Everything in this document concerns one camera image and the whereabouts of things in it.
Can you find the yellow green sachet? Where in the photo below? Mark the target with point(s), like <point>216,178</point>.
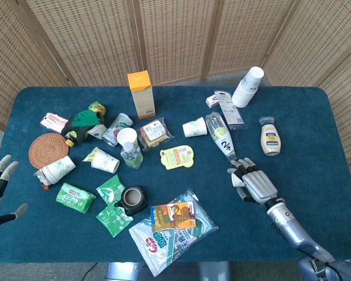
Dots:
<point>89,157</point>

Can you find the paper cup stack blue print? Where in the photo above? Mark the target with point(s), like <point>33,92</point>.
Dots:
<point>245,90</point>

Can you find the clear water bottle green label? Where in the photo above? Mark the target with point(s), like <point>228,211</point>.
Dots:
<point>132,158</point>

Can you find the mayonnaise squeeze bottle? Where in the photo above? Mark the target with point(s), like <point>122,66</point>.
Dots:
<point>270,140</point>

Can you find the small white box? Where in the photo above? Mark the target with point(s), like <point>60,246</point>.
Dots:
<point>211,101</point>

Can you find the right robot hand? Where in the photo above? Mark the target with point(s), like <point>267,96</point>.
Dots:
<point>257,183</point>

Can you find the tall orange beige carton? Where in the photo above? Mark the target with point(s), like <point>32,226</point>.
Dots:
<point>141,96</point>

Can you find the black tape roll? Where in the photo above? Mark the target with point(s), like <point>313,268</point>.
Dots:
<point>133,200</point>

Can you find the blue table cloth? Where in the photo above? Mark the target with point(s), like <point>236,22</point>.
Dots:
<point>61,248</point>

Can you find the yellow green product card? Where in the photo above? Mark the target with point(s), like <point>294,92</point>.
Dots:
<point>177,156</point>

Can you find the dark bottle yellow cap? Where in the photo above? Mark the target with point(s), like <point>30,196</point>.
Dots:
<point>71,140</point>

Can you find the green yellow round snack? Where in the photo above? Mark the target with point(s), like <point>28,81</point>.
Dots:
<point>97,107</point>

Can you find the plain white paper cup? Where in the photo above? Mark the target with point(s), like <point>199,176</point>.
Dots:
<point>126,135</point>

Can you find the small orange packet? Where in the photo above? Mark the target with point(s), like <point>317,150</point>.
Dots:
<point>46,186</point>

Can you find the round woven rattan coaster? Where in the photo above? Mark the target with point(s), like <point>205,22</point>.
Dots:
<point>46,150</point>

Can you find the clear cloth bag red logo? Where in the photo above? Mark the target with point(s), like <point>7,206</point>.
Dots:
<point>152,248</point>

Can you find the green tea sachet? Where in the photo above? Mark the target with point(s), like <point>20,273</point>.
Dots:
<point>108,188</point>
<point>112,221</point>

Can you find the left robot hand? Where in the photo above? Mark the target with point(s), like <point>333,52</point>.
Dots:
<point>0,178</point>

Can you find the pink white packet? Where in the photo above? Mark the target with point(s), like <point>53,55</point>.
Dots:
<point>52,121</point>

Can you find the paper cup blue flower print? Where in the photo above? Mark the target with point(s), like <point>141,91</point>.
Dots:
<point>97,131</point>

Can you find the clear cloth bag pink cloth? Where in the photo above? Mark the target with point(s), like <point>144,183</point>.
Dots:
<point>203,225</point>

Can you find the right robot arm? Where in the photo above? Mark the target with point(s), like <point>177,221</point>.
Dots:
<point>292,231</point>

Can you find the orange cookie box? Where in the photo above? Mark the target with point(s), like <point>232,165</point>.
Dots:
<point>172,216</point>

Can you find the blue blister pack card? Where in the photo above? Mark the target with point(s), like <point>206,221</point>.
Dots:
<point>231,112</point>

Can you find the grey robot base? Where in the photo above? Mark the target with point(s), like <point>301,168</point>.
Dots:
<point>123,272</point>

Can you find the green wet wipes pack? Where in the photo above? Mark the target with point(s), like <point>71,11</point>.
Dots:
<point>74,197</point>

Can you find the metal tin can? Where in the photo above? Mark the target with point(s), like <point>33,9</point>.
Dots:
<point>114,128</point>

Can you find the woven folding screen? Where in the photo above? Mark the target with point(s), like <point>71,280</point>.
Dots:
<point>178,35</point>

